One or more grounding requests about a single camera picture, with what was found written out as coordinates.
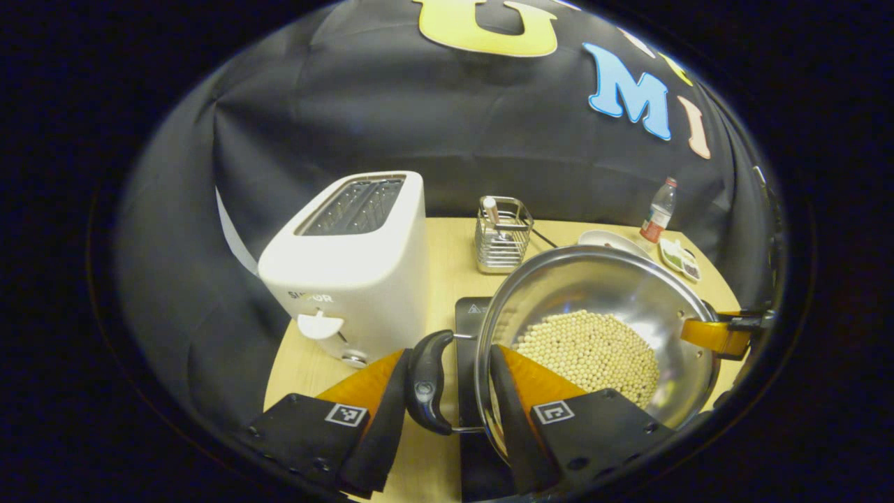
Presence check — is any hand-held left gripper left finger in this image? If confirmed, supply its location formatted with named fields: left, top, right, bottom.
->
left=241, top=348, right=413, bottom=498

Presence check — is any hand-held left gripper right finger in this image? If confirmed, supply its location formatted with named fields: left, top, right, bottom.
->
left=489, top=344, right=675, bottom=493

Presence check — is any black induction cooktop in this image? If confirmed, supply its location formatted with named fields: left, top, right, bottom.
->
left=454, top=297, right=518, bottom=502

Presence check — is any stainless steel pot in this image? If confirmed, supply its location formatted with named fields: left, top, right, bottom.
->
left=405, top=245, right=721, bottom=465

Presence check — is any white divided bean dish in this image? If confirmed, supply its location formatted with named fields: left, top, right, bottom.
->
left=659, top=238, right=701, bottom=282

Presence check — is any clear plastic water bottle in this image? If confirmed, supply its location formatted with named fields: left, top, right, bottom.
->
left=640, top=177, right=678, bottom=244

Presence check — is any white round plate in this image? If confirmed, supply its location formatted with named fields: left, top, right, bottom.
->
left=577, top=230, right=654, bottom=261

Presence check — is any white toaster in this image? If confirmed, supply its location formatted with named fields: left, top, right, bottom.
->
left=258, top=171, right=428, bottom=369

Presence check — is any black backdrop cloth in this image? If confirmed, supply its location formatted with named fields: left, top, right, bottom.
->
left=115, top=0, right=776, bottom=420

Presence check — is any metal wire utensil holder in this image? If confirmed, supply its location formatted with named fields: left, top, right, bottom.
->
left=475, top=196, right=534, bottom=275

